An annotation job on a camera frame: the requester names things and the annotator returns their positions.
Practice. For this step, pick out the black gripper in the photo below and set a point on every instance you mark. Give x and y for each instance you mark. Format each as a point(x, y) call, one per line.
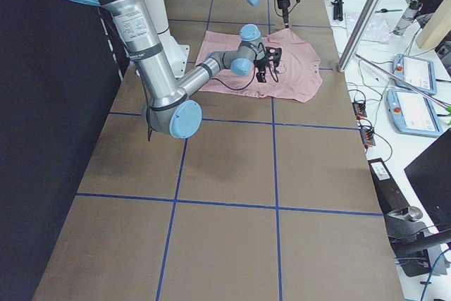
point(283, 6)
point(261, 68)

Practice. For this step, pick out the metal rod green tip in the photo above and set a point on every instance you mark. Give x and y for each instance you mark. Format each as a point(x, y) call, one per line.
point(444, 105)

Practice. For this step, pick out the pink Snoopy t-shirt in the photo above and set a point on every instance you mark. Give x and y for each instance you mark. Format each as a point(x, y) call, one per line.
point(298, 75)

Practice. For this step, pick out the clear water bottle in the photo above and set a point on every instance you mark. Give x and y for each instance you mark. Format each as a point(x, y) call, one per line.
point(407, 17)

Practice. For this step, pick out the black monitor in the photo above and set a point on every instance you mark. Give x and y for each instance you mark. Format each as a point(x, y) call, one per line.
point(429, 176)

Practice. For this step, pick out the far blue teach pendant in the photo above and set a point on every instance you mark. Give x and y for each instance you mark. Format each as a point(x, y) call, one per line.
point(416, 71)

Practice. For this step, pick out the blue teach pendant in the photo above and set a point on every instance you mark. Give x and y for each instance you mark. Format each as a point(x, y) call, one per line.
point(412, 114)
point(416, 71)

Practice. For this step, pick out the clear plastic bag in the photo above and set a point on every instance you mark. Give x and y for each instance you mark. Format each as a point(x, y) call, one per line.
point(377, 30)

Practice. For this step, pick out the black box with label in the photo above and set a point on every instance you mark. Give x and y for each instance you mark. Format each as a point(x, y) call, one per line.
point(391, 188)

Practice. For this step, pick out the aluminium frame post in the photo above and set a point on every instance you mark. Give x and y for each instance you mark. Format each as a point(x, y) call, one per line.
point(354, 40)

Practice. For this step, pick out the black folded tripod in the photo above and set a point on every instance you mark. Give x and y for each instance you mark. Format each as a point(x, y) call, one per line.
point(338, 10)

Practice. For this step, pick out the black metal stand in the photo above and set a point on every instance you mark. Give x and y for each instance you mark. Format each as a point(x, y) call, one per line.
point(417, 247)

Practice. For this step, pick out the near blue teach pendant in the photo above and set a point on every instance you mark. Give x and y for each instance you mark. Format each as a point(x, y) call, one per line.
point(412, 114)

